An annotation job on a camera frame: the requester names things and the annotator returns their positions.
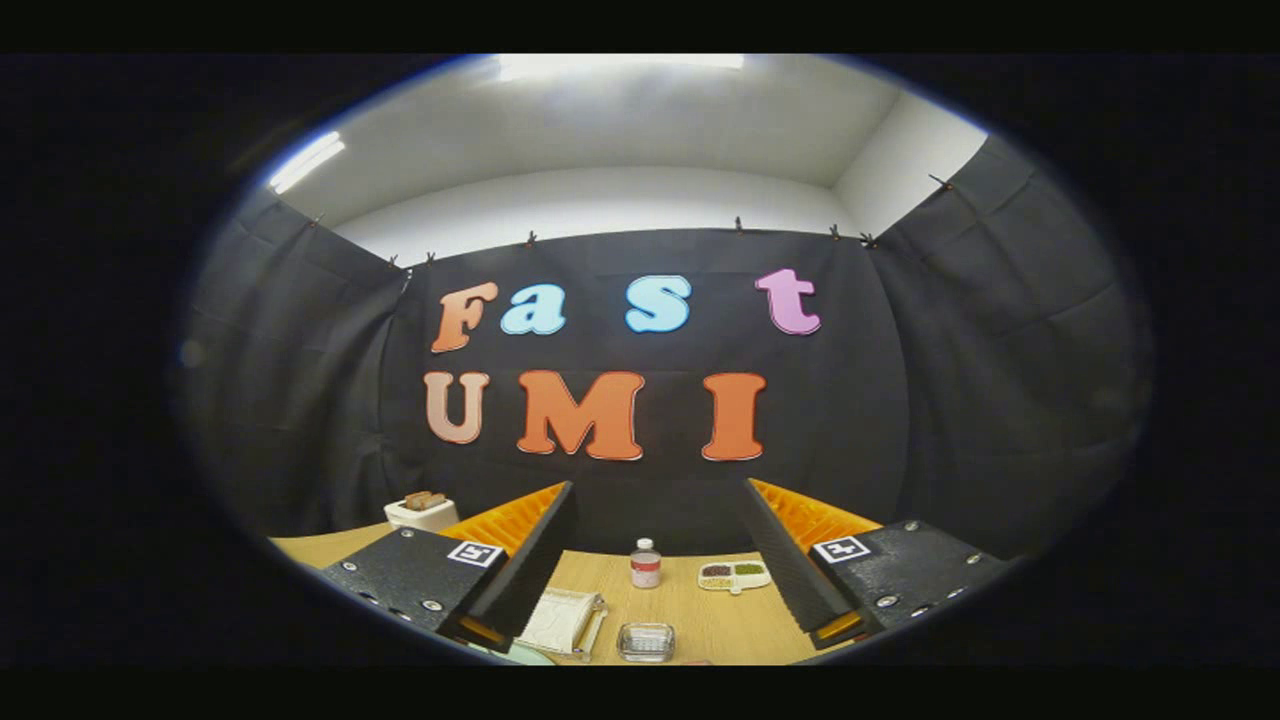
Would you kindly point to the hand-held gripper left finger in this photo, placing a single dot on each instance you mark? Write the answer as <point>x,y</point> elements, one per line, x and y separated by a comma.
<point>520,570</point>

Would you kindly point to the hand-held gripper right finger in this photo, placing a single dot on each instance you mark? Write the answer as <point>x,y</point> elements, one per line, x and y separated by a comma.
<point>790,570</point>

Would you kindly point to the pale green plate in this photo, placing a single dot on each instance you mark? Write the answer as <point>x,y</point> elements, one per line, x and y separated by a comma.
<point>525,657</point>

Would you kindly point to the white divided tray of beans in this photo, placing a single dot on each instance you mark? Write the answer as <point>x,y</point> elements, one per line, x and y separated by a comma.
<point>735,578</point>

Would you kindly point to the white toaster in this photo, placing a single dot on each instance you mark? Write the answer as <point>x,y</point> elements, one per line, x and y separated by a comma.
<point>422,518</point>

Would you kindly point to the toast slices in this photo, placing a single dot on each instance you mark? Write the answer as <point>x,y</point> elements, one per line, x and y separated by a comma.
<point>425,500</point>

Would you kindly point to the clear bottle with red label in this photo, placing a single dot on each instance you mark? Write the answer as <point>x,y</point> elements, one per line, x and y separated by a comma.
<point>646,568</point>

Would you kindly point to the long ceiling light strip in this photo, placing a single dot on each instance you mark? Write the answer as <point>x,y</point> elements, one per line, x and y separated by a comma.
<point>306,162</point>

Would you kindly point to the wide ceiling light panel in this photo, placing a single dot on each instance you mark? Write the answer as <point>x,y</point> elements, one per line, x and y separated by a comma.
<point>620,64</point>

